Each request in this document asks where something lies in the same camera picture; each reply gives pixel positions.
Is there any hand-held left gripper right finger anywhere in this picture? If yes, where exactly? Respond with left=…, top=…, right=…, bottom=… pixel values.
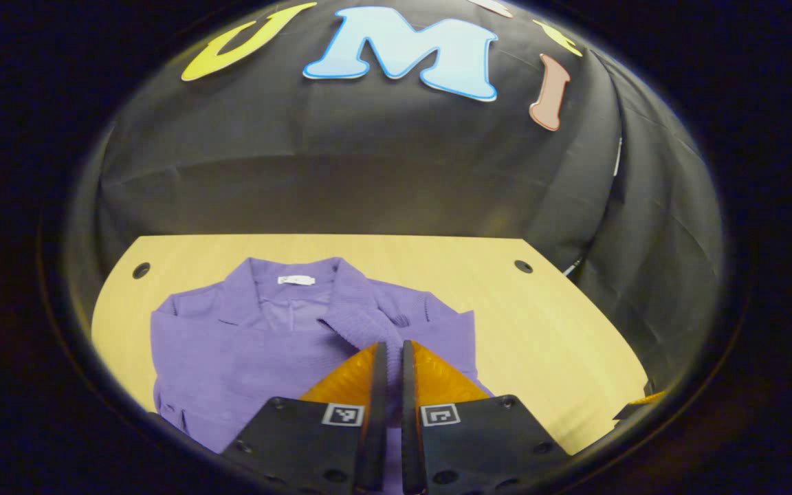
left=399, top=339, right=571, bottom=495

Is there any purple knit garment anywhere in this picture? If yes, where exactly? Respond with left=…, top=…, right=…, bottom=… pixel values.
left=150, top=256, right=496, bottom=495

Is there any black backdrop cloth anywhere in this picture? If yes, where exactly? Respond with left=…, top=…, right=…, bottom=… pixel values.
left=66, top=0, right=725, bottom=393

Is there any white cord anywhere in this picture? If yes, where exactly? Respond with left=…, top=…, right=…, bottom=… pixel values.
left=563, top=136, right=624, bottom=277

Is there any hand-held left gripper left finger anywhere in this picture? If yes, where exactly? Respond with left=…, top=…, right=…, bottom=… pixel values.
left=219, top=340, right=390, bottom=495

